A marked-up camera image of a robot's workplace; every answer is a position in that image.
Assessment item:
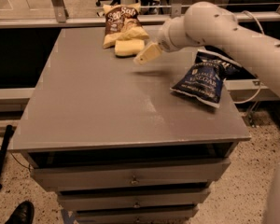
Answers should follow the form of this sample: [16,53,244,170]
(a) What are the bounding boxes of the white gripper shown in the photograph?
[133,17,185,65]

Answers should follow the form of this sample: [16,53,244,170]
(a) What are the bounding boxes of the yellow sponge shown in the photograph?
[115,39,145,57]

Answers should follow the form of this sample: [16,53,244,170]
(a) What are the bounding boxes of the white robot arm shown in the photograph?
[134,2,280,224]

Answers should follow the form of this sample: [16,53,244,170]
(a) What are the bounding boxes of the brown sea salt chip bag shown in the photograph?
[103,3,149,49]

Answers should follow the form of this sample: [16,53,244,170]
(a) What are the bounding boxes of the blue salt vinegar chip bag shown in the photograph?
[171,49,242,108]

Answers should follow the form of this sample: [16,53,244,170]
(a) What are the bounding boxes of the grey metal railing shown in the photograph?
[0,0,280,30]

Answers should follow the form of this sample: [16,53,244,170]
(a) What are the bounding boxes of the grey drawer cabinet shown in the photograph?
[8,23,252,224]

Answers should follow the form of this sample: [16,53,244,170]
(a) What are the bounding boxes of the top grey drawer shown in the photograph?
[32,158,231,191]

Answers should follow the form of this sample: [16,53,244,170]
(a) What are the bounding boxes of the grey drawer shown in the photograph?
[58,188,210,211]
[75,205,198,224]
[32,158,231,191]

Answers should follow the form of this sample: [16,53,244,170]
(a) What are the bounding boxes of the middle grey drawer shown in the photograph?
[58,188,210,211]

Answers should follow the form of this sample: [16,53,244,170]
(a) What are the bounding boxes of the bottom grey drawer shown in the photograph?
[75,205,198,224]

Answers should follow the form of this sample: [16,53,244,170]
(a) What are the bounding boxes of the black shoe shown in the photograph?
[5,201,35,224]

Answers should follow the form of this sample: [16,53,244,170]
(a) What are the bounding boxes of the white cable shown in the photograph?
[232,10,266,105]

